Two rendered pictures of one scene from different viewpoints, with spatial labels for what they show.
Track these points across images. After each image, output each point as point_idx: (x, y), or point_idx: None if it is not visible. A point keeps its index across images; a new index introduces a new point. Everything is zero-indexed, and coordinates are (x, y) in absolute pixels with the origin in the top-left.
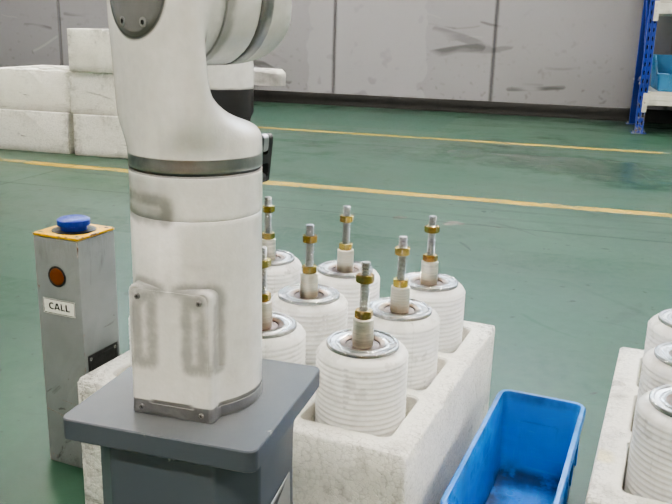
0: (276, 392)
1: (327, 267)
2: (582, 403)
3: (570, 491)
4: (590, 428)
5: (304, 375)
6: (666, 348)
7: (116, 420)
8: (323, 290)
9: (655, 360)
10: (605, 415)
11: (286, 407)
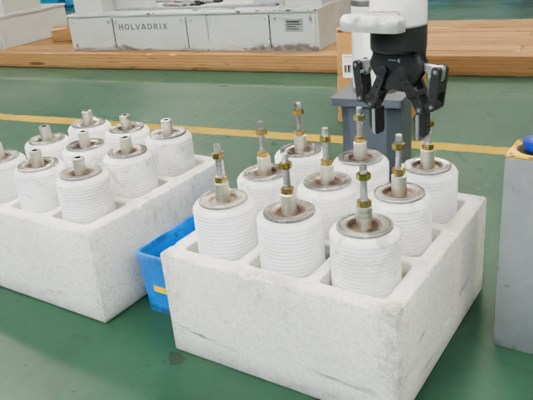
0: (347, 90)
1: (305, 211)
2: (36, 399)
3: (149, 307)
4: (69, 364)
5: (336, 95)
6: (134, 153)
7: None
8: (315, 184)
9: (148, 151)
10: (169, 189)
11: (343, 88)
